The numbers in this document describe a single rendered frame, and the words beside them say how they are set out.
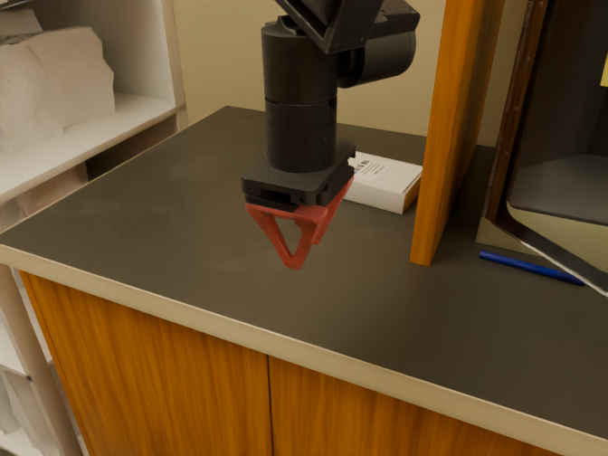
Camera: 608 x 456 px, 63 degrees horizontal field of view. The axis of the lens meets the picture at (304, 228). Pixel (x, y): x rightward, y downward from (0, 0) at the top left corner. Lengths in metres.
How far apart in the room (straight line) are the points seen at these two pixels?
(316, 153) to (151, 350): 0.53
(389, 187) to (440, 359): 0.35
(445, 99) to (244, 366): 0.45
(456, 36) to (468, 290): 0.32
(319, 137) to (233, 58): 0.97
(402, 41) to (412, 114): 0.78
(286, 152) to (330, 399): 0.40
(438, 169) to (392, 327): 0.21
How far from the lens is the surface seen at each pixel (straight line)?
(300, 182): 0.38
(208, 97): 1.43
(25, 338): 1.24
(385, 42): 0.42
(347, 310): 0.64
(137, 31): 1.50
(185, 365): 0.82
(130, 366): 0.92
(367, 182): 0.86
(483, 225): 0.79
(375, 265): 0.72
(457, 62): 0.62
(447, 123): 0.64
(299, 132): 0.38
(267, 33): 0.38
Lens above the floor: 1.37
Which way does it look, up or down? 32 degrees down
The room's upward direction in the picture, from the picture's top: straight up
